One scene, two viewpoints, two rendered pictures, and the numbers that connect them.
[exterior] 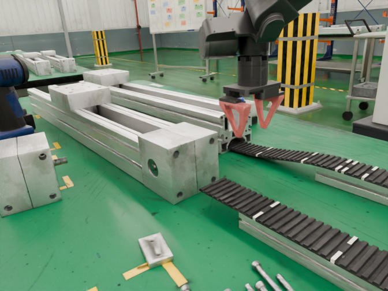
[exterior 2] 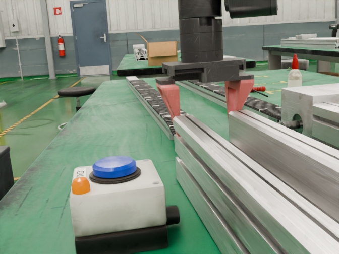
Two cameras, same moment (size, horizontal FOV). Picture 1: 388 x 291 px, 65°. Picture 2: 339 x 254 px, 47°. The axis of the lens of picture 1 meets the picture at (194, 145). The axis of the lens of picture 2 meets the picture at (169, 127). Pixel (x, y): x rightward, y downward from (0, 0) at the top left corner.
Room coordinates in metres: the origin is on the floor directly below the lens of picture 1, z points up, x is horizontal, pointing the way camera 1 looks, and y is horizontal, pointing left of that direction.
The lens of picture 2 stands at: (1.08, 0.08, 0.96)
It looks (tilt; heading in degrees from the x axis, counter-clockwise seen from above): 13 degrees down; 208
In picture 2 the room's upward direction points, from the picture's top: 3 degrees counter-clockwise
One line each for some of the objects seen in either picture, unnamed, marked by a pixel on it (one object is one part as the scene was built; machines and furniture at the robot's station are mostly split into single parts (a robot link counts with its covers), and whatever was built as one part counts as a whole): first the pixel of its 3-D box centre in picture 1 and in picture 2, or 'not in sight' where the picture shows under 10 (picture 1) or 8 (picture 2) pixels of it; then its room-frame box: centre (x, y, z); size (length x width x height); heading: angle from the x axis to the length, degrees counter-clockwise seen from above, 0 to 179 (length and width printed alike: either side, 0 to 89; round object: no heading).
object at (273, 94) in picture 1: (260, 107); (185, 101); (0.61, -0.14, 0.87); 0.07 x 0.07 x 0.09; 38
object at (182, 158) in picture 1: (185, 157); (319, 121); (0.48, 0.02, 0.83); 0.12 x 0.09 x 0.10; 128
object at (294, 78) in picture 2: not in sight; (294, 76); (0.00, -0.10, 0.84); 0.04 x 0.04 x 0.12
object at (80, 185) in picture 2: not in sight; (80, 184); (0.85, -0.13, 0.85); 0.01 x 0.01 x 0.01
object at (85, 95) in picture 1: (79, 99); not in sight; (0.83, 0.30, 0.87); 0.16 x 0.11 x 0.07; 38
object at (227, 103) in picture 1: (243, 112); (221, 98); (0.57, -0.10, 0.87); 0.07 x 0.07 x 0.09; 38
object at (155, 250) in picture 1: (155, 249); not in sight; (0.31, 0.06, 0.78); 0.05 x 0.03 x 0.01; 23
